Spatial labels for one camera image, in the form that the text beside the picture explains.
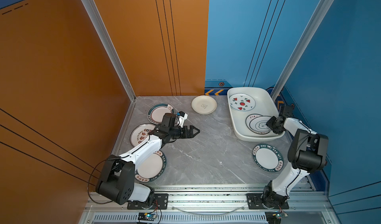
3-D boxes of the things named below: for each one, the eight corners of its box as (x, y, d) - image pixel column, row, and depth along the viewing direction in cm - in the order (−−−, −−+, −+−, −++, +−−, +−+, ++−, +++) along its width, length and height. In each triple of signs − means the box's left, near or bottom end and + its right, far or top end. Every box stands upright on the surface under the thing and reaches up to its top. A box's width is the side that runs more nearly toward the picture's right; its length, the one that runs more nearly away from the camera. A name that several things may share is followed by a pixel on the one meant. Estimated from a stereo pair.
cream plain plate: (191, 114, 112) (191, 112, 110) (191, 97, 123) (191, 95, 121) (217, 114, 112) (217, 112, 110) (215, 97, 123) (215, 95, 121)
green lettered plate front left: (134, 182, 81) (132, 181, 80) (141, 152, 93) (140, 150, 91) (163, 182, 81) (163, 181, 80) (167, 152, 93) (167, 150, 91)
